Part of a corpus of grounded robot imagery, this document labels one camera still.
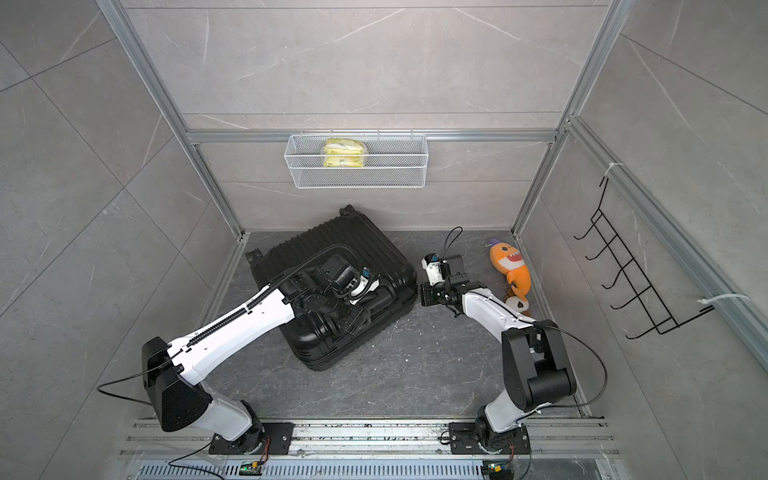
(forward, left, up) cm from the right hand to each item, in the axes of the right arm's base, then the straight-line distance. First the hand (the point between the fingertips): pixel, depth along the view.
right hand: (426, 289), depth 92 cm
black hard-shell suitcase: (+10, +22, +14) cm, 28 cm away
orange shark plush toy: (+12, -30, -1) cm, 32 cm away
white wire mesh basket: (+39, +10, +22) cm, 45 cm away
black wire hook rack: (-18, -45, +21) cm, 53 cm away
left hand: (-13, +18, +11) cm, 25 cm away
